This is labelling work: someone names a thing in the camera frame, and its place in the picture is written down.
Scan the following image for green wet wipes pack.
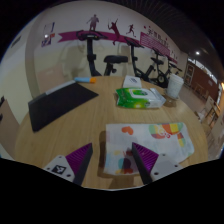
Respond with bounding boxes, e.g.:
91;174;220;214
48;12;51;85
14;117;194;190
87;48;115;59
115;87;167;110

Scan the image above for white paper cup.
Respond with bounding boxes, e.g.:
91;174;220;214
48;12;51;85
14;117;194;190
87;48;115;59
165;73;185;99

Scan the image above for wooden cup holder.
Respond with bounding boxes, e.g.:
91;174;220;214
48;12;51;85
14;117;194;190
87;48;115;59
163;91;179;108

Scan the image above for white shelf unit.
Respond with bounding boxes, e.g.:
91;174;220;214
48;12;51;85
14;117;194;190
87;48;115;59
185;62;195;86

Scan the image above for black exercise bike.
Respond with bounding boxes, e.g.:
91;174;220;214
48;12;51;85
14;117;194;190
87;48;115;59
124;36;158;83
151;48;171;88
75;29;129;78
166;54;184;79

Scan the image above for dark wall sign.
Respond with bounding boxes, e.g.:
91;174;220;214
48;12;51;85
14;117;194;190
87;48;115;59
10;34;23;48

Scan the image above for white wall poster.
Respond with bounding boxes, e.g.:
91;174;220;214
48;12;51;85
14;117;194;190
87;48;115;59
44;22;56;34

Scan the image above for white towel with colourful print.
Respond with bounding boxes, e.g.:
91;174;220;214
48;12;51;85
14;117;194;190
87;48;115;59
103;122;195;177

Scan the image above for blue and orange marker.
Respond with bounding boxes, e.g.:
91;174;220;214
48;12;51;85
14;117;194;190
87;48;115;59
73;76;97;84

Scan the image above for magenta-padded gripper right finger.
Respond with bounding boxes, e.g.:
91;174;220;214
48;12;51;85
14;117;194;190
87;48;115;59
131;142;183;185

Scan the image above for black desk mat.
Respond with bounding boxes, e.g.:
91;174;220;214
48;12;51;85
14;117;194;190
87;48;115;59
27;81;100;133

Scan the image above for purple wall poster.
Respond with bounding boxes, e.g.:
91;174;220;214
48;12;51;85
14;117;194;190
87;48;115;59
41;34;53;48

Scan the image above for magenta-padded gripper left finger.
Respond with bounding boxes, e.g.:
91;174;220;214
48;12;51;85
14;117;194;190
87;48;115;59
43;142;94;186

